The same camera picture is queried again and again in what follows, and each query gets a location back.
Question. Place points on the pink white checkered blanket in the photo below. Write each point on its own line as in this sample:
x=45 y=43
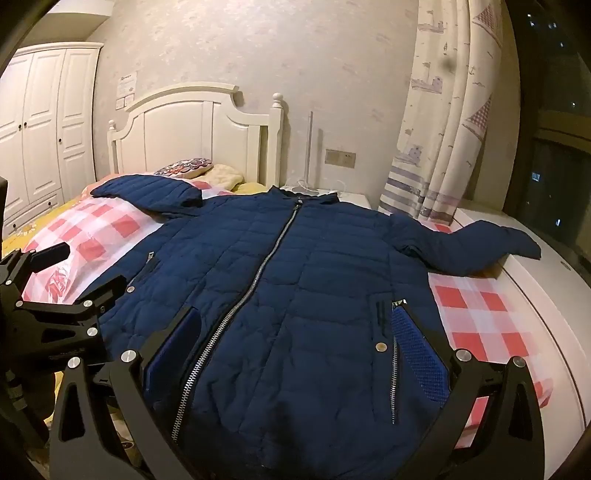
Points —
x=480 y=318

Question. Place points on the navy blue puffer jacket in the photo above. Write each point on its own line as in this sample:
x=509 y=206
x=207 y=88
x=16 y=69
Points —
x=300 y=300

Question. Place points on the white lamp stand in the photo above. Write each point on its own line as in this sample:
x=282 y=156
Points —
x=310 y=147

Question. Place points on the patterned pillow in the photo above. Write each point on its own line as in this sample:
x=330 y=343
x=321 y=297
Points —
x=184 y=167

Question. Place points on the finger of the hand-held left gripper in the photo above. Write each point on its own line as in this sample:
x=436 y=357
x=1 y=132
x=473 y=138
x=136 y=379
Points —
x=44 y=258
x=104 y=293

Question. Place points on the white window bench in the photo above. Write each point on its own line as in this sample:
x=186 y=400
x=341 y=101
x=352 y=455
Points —
x=545 y=295

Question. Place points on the wall switch panel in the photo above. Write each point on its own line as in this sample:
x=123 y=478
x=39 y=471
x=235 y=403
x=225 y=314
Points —
x=340 y=158

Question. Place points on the dark window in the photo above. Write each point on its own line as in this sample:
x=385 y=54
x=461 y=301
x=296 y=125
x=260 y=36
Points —
x=554 y=184

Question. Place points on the white wooden headboard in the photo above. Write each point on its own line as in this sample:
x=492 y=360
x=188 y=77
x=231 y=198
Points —
x=184 y=129

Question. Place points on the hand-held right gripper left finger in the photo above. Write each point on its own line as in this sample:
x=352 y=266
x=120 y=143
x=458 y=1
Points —
x=173 y=344

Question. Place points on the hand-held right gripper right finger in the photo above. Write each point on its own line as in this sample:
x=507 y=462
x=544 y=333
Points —
x=422 y=355

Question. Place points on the cream fleece blanket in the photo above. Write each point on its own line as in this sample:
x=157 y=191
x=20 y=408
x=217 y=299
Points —
x=226 y=175

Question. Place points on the white wardrobe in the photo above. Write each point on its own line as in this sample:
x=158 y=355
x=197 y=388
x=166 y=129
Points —
x=41 y=115

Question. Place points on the printed cream curtain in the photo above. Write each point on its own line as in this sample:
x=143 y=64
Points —
x=438 y=138

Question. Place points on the large white wall notice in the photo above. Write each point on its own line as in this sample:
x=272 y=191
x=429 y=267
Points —
x=127 y=85

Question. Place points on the white nightstand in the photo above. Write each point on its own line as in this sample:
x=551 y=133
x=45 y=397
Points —
x=355 y=199

